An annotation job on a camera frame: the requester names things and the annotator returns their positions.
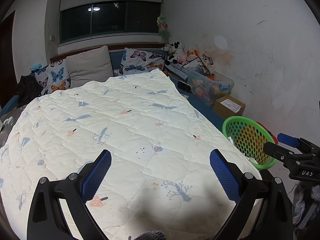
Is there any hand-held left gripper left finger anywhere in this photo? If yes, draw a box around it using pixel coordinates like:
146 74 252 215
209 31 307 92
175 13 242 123
26 149 112 240

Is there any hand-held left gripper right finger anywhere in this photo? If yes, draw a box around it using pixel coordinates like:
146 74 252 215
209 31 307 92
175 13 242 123
209 149 293 240

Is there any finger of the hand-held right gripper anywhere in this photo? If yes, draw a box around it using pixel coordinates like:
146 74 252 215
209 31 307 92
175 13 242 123
277 133 320 154
262 142 300 162

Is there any green plastic basket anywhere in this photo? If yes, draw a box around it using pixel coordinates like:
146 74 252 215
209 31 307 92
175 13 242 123
222 116 277 171

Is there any person's right hand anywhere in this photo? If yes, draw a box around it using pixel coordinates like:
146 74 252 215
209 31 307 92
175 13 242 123
292 184 304 225

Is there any person's left hand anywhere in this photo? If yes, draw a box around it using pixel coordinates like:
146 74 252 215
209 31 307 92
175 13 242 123
136 230 167 240

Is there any red stool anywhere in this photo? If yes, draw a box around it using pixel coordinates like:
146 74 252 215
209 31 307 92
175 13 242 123
255 121 278 143

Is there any white quilted printed mat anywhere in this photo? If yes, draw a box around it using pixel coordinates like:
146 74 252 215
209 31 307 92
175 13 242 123
0 69 263 240

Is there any cardboard box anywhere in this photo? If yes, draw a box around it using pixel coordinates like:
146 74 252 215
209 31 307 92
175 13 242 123
213 95 246 118

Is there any blue sofa bed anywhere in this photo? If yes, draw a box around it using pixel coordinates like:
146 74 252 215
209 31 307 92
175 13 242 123
0 50 225 120

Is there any clear plastic storage bin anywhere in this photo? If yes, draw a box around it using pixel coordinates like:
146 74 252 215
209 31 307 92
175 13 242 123
186 66 235 107

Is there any black handheld device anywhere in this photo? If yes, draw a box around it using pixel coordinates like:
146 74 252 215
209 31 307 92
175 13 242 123
177 81 192 93

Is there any butterfly print pillow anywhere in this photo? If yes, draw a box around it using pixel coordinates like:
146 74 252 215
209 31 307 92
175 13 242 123
120 47 168 75
34 59 72 97

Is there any black clothing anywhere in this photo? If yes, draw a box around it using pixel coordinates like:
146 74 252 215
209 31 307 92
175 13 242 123
15 75 43 105

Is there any printed cloth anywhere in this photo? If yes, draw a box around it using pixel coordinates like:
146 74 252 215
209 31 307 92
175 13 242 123
182 54 215 75

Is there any grey pillow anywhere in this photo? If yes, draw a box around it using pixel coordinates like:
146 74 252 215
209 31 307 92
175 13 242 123
65 45 114 82

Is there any patterned flat strip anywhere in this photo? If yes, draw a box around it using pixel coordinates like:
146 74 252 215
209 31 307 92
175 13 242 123
165 64 189 79

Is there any black and white cow plush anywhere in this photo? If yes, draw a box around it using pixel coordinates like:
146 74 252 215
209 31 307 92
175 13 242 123
161 41 185 64

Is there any dark wooden door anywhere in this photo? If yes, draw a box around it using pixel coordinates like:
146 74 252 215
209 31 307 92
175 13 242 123
0 12 16 80

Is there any dark window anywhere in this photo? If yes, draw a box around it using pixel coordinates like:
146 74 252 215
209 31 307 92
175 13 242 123
59 1 160 43

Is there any hanging toy decoration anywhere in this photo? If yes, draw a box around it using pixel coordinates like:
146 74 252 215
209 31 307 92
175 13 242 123
157 14 170 39

